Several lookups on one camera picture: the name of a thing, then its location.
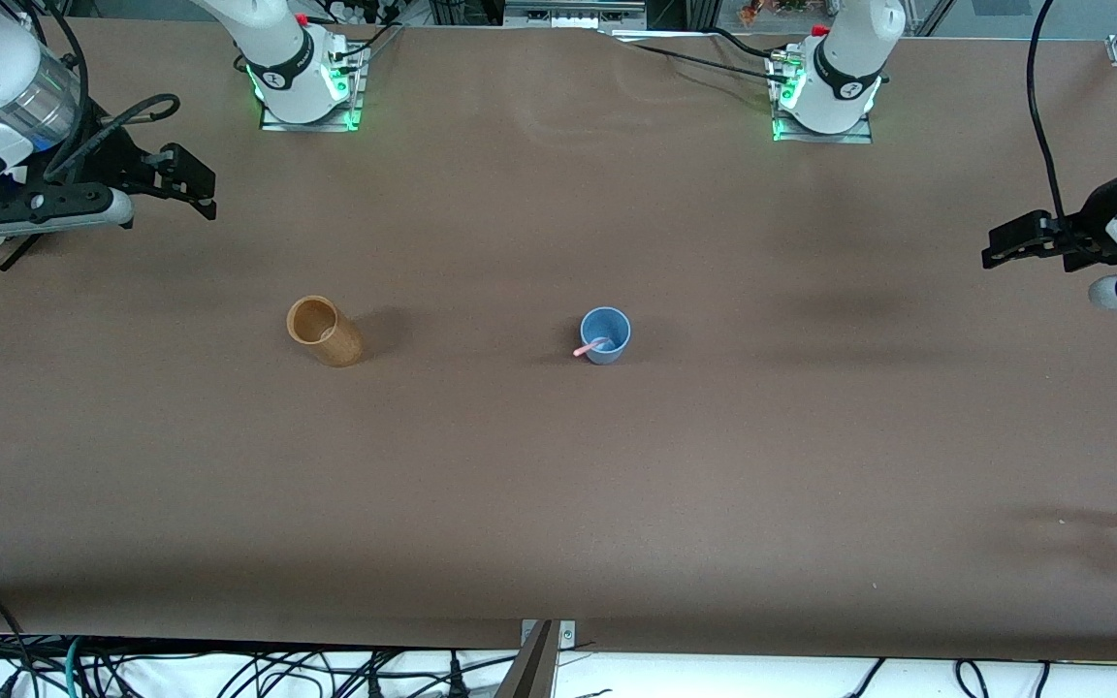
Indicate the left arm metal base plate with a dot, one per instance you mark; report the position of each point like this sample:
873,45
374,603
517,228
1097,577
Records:
825,139

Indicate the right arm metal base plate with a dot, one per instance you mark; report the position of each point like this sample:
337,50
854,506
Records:
311,126

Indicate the dark acrylic cup rack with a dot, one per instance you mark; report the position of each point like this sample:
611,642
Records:
4,254

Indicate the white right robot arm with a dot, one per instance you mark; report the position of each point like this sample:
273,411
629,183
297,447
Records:
258,29

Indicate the blue cup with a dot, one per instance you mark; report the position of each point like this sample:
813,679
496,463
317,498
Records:
619,325

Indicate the brown wooden cup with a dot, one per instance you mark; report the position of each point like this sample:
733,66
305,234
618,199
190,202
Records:
340,344

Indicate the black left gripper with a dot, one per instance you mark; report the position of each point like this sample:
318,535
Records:
1089,229

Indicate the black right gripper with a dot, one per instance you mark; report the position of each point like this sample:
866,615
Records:
111,160

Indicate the grey metal box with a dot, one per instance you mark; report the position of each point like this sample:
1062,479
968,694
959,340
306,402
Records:
568,12

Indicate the brown angled post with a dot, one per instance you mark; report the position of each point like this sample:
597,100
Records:
529,674

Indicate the metal table edge bracket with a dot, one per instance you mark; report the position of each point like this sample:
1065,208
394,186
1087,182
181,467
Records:
568,635

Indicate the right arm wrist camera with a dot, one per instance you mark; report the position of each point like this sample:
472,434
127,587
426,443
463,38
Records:
45,204

